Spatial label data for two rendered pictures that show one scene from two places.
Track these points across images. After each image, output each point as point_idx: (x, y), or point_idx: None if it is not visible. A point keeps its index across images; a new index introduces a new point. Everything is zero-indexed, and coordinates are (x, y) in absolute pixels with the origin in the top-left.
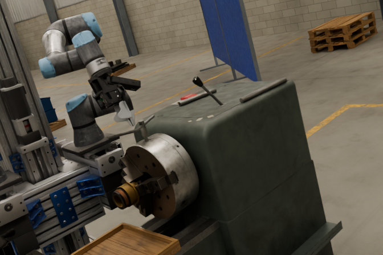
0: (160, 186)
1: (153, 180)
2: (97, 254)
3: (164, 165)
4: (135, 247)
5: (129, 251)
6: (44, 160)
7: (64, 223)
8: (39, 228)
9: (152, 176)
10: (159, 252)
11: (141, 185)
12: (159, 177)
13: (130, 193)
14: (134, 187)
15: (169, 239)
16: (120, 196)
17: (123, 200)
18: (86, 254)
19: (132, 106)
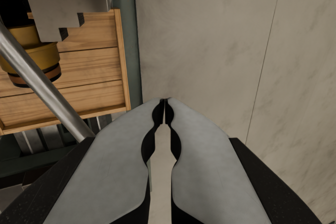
0: (110, 9)
1: (90, 11)
2: (19, 91)
3: None
4: (58, 47)
5: (61, 58)
6: None
7: None
8: None
9: None
10: (122, 44)
11: (60, 30)
12: None
13: (55, 56)
14: (50, 44)
15: (106, 15)
16: (54, 80)
17: (60, 75)
18: (2, 100)
19: (253, 156)
